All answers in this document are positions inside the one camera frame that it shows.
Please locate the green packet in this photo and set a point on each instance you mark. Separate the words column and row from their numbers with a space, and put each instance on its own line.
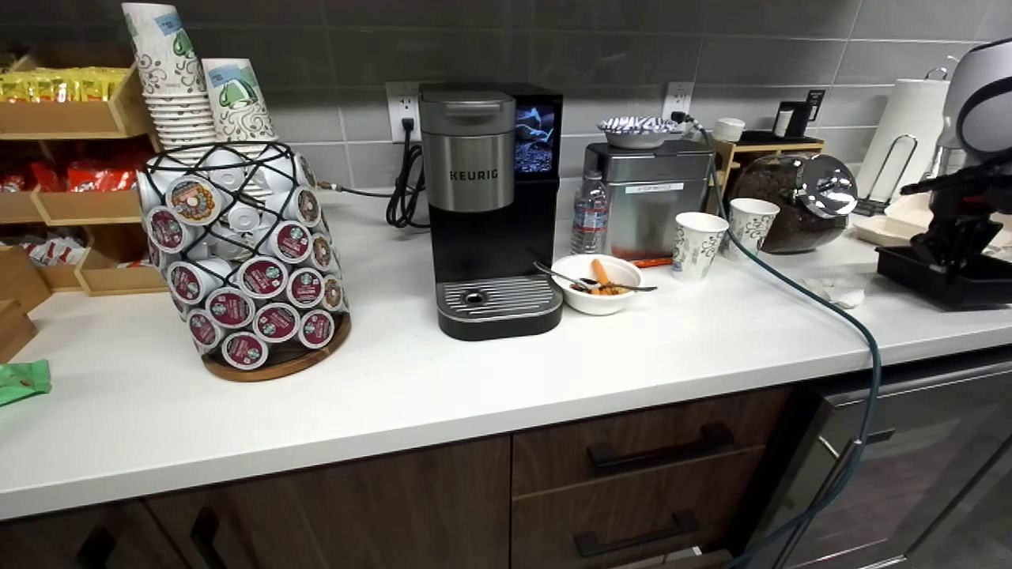
column 19, row 380

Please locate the yellow snack packets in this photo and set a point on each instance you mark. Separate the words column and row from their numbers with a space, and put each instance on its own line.
column 65, row 83

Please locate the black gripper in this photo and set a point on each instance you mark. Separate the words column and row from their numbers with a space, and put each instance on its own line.
column 980, row 194

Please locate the tall printed paper cup stack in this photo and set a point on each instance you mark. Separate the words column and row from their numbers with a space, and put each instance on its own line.
column 168, row 73

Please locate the small white cup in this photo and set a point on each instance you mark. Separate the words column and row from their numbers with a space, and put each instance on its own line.
column 728, row 127

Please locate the stainless steel box appliance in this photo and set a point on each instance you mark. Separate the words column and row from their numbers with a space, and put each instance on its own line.
column 648, row 205

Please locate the undercounter glass door fridge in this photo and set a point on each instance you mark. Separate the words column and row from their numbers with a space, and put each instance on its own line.
column 918, row 443

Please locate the silver fork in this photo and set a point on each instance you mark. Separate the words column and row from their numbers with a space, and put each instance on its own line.
column 570, row 280

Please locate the black holder on stand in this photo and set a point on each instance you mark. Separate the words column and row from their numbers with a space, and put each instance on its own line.
column 798, row 116

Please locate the black silver Keurig coffee maker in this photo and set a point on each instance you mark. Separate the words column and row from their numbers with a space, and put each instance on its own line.
column 495, row 233

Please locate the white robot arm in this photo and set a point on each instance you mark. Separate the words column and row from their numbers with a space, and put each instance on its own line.
column 984, row 96

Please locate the small wooden stand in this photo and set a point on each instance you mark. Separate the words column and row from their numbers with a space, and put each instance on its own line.
column 777, row 145

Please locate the short printed paper cup stack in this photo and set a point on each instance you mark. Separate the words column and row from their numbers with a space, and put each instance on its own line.
column 237, row 98

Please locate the brown lid coffee pod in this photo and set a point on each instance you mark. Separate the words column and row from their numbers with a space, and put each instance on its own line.
column 195, row 199

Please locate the black plastic tray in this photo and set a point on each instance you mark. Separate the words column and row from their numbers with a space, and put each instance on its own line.
column 936, row 282

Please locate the clear plastic water bottle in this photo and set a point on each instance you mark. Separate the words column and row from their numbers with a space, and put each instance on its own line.
column 593, row 217

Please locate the wooden snack shelf organizer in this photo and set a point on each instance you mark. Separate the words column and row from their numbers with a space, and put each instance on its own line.
column 73, row 121

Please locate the white wall outlet with plug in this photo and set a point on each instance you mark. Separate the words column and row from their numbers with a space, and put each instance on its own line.
column 399, row 106

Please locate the dotted paper cup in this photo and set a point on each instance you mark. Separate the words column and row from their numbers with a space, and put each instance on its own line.
column 753, row 221
column 699, row 243

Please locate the red snack packets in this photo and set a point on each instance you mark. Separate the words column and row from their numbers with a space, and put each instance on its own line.
column 88, row 175

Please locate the patterned paper plates stack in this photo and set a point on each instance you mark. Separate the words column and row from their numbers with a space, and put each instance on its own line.
column 637, row 131

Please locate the dark wood base cabinet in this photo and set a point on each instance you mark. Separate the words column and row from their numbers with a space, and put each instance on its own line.
column 367, row 506

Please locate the white bowl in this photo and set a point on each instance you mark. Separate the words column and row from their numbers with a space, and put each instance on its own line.
column 595, row 300

